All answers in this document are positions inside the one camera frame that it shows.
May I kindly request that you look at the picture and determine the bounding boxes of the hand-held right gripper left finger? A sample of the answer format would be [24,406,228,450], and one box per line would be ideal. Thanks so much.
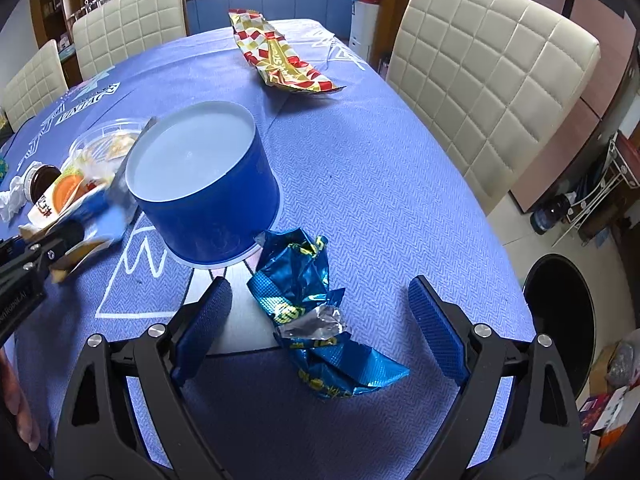
[50,276,236,480]

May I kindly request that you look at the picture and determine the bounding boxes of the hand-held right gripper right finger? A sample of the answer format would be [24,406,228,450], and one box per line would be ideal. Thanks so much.
[407,276,586,480]

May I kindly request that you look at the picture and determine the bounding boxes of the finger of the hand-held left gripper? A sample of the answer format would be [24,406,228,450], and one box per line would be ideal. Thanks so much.
[20,220,86,281]

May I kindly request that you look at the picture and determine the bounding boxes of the blue white snack packet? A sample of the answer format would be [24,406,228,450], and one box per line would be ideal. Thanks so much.
[55,175,138,276]

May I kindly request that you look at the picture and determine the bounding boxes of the white tissue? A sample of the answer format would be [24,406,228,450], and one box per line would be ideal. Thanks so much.
[0,175,31,223]

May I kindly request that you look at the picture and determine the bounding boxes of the blue snack wrapper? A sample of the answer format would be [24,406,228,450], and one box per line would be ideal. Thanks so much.
[247,227,411,400]

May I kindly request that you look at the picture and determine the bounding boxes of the blue paper bowl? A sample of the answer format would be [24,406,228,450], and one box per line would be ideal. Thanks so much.
[125,101,280,267]

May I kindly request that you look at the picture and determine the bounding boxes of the clear round plastic lid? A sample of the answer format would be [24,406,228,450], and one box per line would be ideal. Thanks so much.
[69,116,157,186]

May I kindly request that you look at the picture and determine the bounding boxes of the black trash bin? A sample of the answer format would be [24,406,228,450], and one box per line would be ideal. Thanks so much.
[521,254,596,401]

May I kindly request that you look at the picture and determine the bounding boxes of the orange white snack packet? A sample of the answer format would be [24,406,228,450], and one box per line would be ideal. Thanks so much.
[27,170,108,233]

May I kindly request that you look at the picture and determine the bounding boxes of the brown bottle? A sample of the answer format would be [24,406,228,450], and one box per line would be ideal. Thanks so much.
[22,162,63,206]

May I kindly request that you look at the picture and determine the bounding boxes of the blue printed tablecloth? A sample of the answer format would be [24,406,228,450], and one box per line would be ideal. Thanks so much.
[0,19,538,480]

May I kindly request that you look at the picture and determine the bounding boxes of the plastic bottle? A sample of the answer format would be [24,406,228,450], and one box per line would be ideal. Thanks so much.
[530,195,573,236]

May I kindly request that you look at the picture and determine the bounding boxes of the cream quilted chair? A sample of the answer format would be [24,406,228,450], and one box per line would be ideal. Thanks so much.
[72,0,187,81]
[385,0,601,218]
[0,40,70,133]

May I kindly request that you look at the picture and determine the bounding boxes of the pile of boxes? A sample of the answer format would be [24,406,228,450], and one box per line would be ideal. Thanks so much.
[577,330,640,461]

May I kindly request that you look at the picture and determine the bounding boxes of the wooden display cabinet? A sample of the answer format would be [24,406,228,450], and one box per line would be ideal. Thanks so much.
[27,0,96,91]

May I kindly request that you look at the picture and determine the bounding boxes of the white metal rack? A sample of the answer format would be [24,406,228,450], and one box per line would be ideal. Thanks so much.
[565,140,636,246]

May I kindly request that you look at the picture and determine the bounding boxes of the red gold snack wrapper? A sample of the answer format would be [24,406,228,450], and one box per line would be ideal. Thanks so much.
[228,8,347,97]

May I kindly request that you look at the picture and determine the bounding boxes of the blue kitchen cabinets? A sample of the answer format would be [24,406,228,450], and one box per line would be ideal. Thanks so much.
[185,0,356,43]

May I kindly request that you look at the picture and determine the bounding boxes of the pink cabinet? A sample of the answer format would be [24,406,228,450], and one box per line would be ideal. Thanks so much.
[500,0,640,211]

